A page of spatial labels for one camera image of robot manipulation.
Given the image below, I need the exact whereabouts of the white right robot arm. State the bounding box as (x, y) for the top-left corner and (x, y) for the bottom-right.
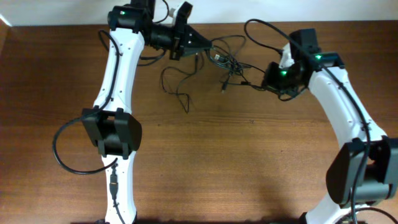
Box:
(262, 29), (397, 224)

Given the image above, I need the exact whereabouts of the thin black USB cable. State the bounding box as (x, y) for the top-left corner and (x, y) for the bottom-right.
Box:
(205, 46), (268, 94)
(160, 34), (249, 114)

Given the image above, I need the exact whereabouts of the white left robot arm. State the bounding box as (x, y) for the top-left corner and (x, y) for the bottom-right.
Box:
(82, 1), (212, 223)

